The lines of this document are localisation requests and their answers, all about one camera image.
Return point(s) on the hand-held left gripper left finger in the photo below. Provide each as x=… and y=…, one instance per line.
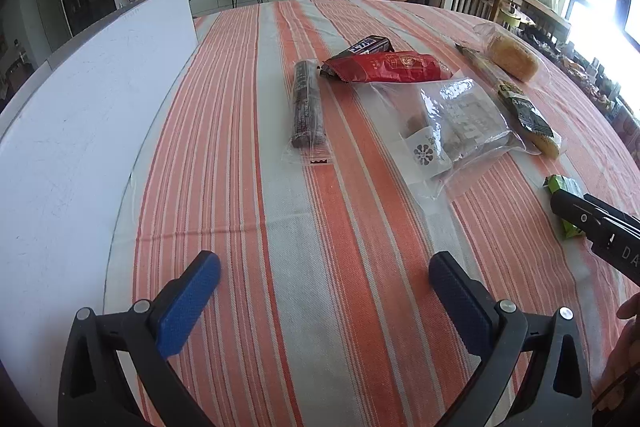
x=190, y=302

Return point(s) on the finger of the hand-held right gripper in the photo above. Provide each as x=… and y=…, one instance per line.
x=612, y=209
x=575, y=212

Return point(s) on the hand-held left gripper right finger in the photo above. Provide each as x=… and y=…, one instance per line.
x=460, y=302

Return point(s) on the green snack packet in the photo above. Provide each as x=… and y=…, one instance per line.
x=562, y=184

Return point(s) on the clear zip bag of snacks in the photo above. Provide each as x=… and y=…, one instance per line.
x=465, y=127

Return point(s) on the dark roll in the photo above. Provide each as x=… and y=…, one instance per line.
x=305, y=107

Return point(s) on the person's right hand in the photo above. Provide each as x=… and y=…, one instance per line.
x=627, y=357

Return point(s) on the long black yellow snack packet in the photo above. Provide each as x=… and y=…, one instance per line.
x=525, y=112

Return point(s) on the row of assorted goods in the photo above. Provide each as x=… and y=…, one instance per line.
x=600, y=82

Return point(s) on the orange white striped tablecloth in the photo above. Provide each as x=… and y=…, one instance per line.
x=325, y=232

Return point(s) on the bread loaf in clear bag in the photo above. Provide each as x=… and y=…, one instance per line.
x=512, y=57

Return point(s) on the white foam board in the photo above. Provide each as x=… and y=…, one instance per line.
x=90, y=107

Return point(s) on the red snack packet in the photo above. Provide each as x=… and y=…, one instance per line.
x=390, y=67

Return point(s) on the black chocolate bar packet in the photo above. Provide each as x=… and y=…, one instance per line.
x=367, y=45

